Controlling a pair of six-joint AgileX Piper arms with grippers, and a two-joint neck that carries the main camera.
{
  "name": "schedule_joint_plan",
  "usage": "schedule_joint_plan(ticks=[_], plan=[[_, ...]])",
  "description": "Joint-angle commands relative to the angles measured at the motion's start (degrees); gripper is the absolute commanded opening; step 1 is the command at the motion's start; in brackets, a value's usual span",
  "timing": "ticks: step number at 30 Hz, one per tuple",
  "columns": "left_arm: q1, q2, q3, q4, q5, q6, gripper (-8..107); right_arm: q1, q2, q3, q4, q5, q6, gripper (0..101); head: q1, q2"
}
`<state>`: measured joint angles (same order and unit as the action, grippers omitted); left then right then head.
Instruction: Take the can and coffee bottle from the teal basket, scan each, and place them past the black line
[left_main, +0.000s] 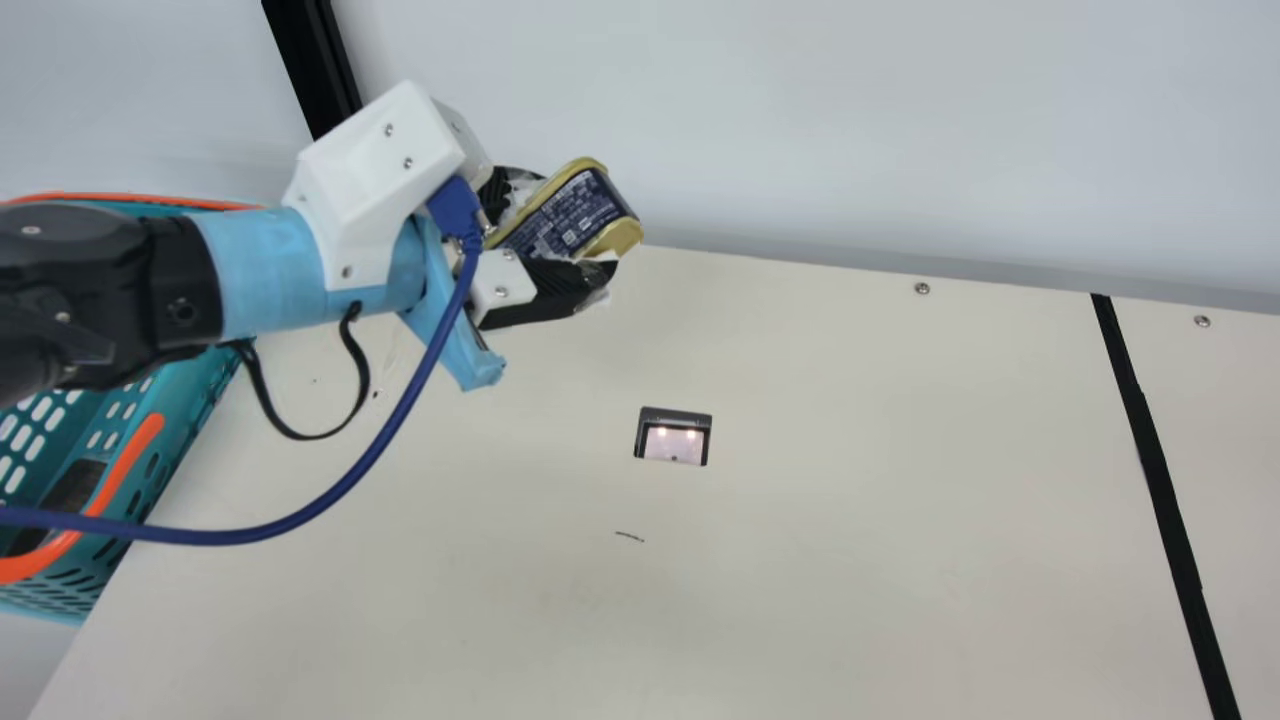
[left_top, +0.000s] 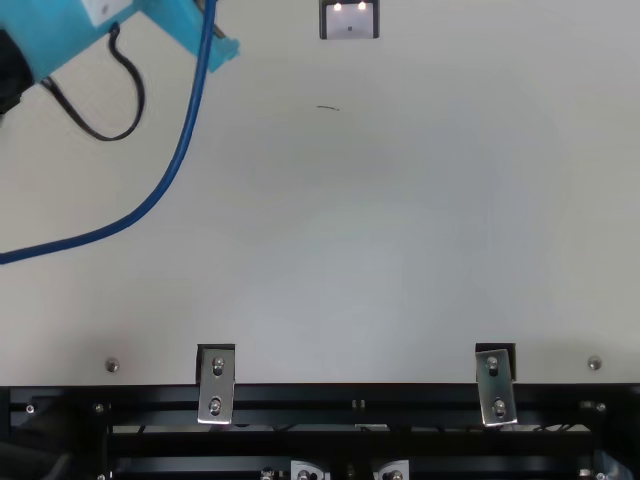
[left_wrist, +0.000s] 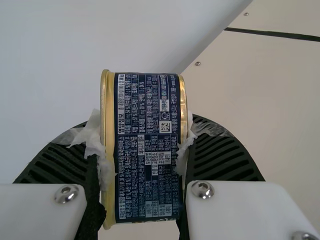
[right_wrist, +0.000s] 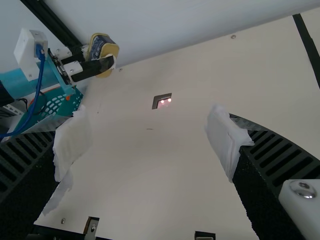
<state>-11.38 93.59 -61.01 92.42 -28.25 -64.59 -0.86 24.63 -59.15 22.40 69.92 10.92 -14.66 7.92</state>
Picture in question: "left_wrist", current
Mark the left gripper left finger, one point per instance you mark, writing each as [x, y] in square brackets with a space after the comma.
[45, 207]

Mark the black strip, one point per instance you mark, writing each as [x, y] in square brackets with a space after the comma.
[275, 33]

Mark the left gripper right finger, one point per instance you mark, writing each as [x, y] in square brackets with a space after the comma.
[237, 207]

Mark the blue rectangular tin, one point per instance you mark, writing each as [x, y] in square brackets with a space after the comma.
[145, 150]

